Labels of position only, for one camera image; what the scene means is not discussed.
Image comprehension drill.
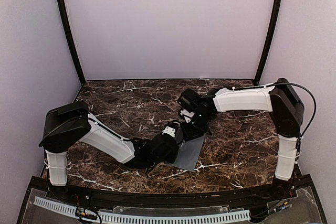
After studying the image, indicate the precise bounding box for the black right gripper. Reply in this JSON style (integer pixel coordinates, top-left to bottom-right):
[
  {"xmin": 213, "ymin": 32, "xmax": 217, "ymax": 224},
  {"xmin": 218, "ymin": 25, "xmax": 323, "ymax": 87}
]
[{"xmin": 181, "ymin": 112, "xmax": 212, "ymax": 141}]

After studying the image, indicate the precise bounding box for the grey-blue paper envelope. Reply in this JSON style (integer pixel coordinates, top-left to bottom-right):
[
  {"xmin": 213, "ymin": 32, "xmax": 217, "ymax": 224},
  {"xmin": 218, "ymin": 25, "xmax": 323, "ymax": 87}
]
[{"xmin": 165, "ymin": 135, "xmax": 205, "ymax": 172}]

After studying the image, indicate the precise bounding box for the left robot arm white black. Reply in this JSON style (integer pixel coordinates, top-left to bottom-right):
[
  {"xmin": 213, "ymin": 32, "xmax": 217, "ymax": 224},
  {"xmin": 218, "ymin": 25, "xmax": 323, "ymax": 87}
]
[{"xmin": 39, "ymin": 101, "xmax": 180, "ymax": 201}]

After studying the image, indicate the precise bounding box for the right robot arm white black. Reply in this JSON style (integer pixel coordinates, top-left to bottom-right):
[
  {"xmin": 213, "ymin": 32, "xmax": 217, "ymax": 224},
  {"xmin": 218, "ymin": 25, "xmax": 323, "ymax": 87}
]
[{"xmin": 177, "ymin": 78, "xmax": 317, "ymax": 200}]

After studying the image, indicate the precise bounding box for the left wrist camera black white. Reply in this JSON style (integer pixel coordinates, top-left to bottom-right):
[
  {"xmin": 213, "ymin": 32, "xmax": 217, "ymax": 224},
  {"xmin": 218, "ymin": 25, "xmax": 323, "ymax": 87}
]
[{"xmin": 162, "ymin": 120, "xmax": 184, "ymax": 145}]

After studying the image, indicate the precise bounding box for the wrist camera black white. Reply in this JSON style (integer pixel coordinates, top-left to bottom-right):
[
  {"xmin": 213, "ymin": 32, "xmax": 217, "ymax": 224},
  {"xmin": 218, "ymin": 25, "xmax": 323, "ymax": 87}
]
[
  {"xmin": 162, "ymin": 120, "xmax": 184, "ymax": 145},
  {"xmin": 177, "ymin": 88, "xmax": 201, "ymax": 123}
]

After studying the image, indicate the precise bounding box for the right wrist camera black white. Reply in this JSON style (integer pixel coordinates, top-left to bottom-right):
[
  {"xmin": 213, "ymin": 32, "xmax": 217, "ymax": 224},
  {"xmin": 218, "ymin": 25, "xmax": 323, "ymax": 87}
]
[{"xmin": 177, "ymin": 88, "xmax": 201, "ymax": 123}]

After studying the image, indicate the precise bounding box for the black front table rail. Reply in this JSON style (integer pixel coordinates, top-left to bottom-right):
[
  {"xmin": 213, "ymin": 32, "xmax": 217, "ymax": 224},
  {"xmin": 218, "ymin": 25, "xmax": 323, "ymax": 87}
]
[{"xmin": 25, "ymin": 175, "xmax": 317, "ymax": 214}]

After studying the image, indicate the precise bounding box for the small circuit board with wires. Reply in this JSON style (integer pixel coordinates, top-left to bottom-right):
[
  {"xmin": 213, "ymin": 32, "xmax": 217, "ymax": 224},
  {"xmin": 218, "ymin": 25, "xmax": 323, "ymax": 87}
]
[{"xmin": 75, "ymin": 208, "xmax": 99, "ymax": 221}]

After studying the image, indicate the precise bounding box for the grey slotted cable duct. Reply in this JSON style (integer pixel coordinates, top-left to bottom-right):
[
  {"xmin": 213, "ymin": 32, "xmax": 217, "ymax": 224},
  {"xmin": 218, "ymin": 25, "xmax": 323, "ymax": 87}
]
[{"xmin": 33, "ymin": 196, "xmax": 250, "ymax": 223}]

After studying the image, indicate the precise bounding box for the black right corner frame post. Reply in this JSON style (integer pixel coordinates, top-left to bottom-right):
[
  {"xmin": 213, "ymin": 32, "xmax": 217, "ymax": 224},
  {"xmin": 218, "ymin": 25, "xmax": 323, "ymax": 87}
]
[{"xmin": 253, "ymin": 0, "xmax": 281, "ymax": 85}]

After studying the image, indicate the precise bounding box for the black corner frame post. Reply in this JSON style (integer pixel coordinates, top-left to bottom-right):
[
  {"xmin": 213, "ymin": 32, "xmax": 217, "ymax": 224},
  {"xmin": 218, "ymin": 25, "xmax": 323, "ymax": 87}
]
[
  {"xmin": 253, "ymin": 0, "xmax": 281, "ymax": 85},
  {"xmin": 57, "ymin": 0, "xmax": 86, "ymax": 86}
]

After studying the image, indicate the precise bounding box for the black left corner frame post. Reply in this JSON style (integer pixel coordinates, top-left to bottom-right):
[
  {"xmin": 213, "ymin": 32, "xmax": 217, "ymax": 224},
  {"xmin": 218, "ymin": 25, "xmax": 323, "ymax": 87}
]
[{"xmin": 57, "ymin": 0, "xmax": 86, "ymax": 86}]

